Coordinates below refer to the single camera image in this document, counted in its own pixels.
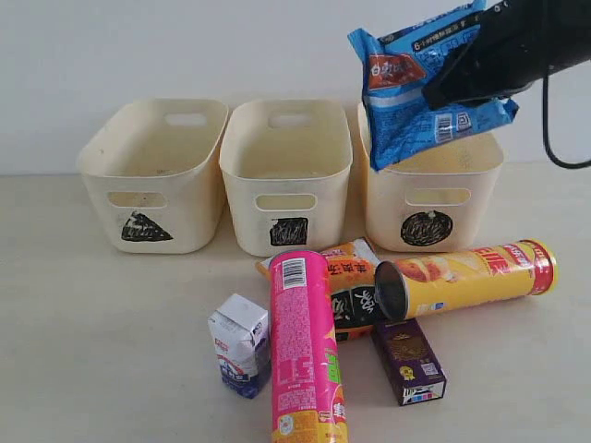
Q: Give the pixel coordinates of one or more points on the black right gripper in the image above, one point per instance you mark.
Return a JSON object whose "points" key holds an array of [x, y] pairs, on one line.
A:
{"points": [[519, 43]]}

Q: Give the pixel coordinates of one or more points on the cream bin with circle mark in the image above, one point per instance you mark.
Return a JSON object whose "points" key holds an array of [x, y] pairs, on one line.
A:
{"points": [[434, 201]]}

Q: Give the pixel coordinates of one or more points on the blue noodle packet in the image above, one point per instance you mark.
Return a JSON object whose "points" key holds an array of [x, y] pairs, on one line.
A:
{"points": [[396, 67]]}

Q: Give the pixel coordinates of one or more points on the cream bin with triangle mark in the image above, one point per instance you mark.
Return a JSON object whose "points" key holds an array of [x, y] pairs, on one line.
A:
{"points": [[153, 177]]}

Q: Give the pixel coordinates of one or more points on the purple drink carton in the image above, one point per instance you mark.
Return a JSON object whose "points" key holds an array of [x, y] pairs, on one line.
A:
{"points": [[409, 362]]}

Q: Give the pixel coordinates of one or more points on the pink chips can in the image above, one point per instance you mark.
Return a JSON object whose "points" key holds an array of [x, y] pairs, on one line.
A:
{"points": [[307, 389]]}

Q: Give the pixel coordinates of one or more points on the yellow chips can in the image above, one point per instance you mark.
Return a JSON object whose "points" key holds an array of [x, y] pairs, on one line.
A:
{"points": [[422, 286]]}

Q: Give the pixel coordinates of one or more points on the cream bin with square mark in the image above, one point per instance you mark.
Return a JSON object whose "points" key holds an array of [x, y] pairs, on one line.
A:
{"points": [[286, 166]]}

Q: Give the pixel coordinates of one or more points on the orange black noodle packet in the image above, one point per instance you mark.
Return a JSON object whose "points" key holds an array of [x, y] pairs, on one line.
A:
{"points": [[334, 289]]}

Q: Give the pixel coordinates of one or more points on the white blue milk carton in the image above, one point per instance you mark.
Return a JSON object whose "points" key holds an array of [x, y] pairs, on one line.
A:
{"points": [[240, 331]]}

